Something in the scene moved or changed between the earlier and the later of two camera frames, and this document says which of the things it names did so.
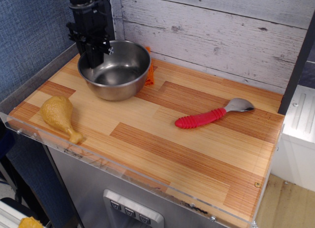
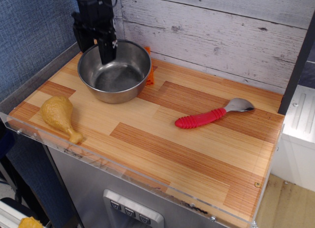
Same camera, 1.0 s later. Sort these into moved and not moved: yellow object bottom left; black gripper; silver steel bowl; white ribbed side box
Moved: black gripper
Not moved: silver steel bowl; white ribbed side box; yellow object bottom left
